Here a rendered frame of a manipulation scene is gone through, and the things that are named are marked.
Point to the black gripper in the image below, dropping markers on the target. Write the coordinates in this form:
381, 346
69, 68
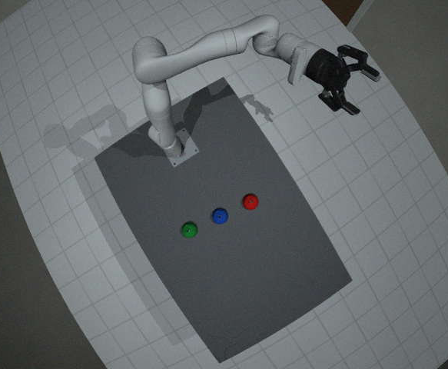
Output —
332, 73

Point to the blue dome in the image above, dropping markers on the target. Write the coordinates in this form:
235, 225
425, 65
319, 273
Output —
220, 216

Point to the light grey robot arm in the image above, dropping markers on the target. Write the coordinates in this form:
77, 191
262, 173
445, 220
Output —
152, 66

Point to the green dome bell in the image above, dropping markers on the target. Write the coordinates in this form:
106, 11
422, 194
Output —
189, 229

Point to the red dome bell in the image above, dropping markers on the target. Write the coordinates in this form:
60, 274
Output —
247, 201

